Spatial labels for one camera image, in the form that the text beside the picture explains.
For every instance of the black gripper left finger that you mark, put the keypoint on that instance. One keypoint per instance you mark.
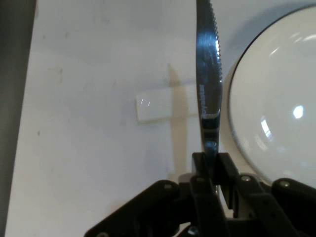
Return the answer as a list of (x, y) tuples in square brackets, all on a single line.
[(197, 197)]

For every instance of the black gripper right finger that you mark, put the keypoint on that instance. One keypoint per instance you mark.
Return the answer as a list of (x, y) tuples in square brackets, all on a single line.
[(259, 209)]

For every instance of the silver serrated table knife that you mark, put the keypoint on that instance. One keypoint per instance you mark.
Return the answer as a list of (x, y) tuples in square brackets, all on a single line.
[(208, 74)]

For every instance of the white ceramic cutlery rest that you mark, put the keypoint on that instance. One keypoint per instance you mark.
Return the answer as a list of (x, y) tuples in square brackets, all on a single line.
[(158, 106)]

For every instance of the white plate with dark rim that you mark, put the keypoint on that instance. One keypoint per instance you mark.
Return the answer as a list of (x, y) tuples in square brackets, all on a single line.
[(271, 98)]

